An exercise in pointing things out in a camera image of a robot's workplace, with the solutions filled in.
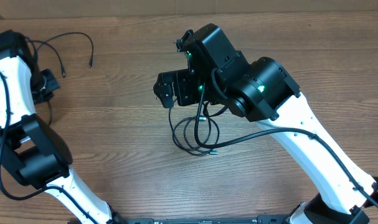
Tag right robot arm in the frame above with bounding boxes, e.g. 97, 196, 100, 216
153, 24, 378, 223

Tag thin black cable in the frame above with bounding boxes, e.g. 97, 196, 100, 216
25, 32, 95, 78

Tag left camera thin cable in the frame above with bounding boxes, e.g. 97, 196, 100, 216
0, 101, 54, 127

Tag black cable silver plugs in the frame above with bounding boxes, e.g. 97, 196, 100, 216
168, 101, 227, 156

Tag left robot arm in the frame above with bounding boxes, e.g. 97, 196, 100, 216
0, 30, 125, 223

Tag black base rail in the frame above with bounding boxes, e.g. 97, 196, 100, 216
123, 215, 311, 224

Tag right camera thin cable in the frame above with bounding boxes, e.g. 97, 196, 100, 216
202, 102, 229, 118

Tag camera thin cable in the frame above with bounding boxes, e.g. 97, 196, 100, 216
0, 101, 54, 127
202, 102, 229, 118

